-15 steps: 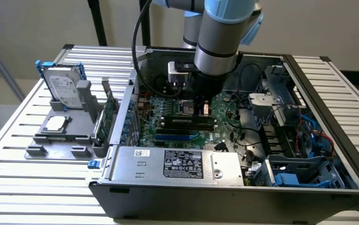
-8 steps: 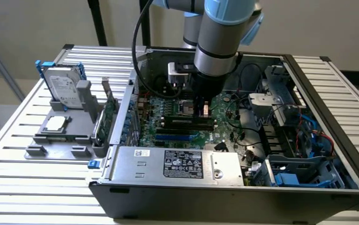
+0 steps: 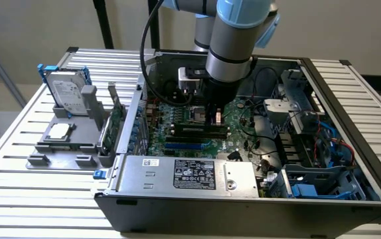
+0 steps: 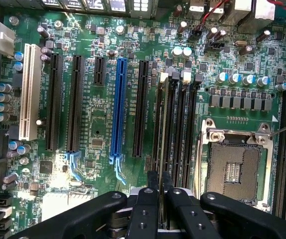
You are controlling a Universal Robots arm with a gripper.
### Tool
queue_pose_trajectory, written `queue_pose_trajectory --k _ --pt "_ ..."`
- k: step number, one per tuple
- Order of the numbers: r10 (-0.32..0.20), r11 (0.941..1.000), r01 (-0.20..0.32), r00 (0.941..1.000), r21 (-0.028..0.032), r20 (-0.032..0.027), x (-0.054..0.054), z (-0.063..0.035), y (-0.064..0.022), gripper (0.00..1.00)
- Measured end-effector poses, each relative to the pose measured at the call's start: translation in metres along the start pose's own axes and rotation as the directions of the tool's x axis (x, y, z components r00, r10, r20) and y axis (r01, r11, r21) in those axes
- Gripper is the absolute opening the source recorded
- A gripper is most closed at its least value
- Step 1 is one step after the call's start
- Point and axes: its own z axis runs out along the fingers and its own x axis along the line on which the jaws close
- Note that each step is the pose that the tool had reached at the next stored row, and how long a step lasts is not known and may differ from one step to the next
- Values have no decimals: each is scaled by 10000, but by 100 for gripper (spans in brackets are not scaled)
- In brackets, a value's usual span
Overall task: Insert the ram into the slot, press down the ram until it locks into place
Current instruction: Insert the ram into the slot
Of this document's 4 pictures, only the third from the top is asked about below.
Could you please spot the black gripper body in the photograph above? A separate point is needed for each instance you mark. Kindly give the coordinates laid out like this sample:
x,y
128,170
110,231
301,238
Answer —
x,y
219,92

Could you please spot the green RAM stick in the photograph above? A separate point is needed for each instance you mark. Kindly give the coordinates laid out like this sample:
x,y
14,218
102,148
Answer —
x,y
206,129

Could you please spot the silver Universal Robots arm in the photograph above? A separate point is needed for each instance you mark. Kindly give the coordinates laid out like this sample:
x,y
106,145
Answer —
x,y
230,37

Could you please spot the black RAM slot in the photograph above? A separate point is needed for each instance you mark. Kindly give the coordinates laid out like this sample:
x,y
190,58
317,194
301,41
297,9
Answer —
x,y
199,133
177,126

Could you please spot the blue expansion slot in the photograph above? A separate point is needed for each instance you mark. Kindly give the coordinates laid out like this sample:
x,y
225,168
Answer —
x,y
186,146

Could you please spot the black expansion slot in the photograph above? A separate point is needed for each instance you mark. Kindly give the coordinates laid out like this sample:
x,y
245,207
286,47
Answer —
x,y
173,153

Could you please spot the CPU socket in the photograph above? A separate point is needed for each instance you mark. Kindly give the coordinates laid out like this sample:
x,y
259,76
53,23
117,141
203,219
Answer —
x,y
197,112

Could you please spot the green motherboard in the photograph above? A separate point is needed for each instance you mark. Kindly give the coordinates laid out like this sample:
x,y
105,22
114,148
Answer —
x,y
190,139

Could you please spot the black open PC case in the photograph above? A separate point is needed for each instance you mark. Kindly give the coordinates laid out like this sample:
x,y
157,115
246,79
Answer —
x,y
243,154

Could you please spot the grey metal disk bay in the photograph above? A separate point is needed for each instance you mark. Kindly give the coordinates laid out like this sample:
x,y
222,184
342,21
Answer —
x,y
293,104

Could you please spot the silver power supply unit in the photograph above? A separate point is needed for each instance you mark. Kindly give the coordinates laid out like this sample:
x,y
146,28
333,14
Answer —
x,y
184,175

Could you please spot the green graphics card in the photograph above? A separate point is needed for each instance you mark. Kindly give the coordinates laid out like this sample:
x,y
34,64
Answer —
x,y
112,124

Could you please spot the blue plastic drive cage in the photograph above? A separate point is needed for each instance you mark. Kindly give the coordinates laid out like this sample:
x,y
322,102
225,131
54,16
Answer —
x,y
319,181

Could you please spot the blue plastic clip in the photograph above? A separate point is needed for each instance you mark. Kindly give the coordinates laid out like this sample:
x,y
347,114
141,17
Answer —
x,y
98,174

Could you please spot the silver hard disk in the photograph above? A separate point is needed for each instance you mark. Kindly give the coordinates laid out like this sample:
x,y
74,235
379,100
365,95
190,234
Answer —
x,y
68,96

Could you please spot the grey parts rack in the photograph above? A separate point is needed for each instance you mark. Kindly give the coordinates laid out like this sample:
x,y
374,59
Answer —
x,y
66,149

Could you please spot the silver CPU chip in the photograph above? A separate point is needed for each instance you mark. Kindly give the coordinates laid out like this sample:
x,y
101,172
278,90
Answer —
x,y
58,131

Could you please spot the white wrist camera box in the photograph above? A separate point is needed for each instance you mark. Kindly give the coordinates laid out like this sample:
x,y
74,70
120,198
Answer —
x,y
188,79

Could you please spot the blue disk carrier bracket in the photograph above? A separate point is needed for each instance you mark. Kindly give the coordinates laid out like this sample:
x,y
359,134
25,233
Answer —
x,y
84,74

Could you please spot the black metal stand post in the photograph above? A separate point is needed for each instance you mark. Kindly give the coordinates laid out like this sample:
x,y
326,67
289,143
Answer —
x,y
104,24

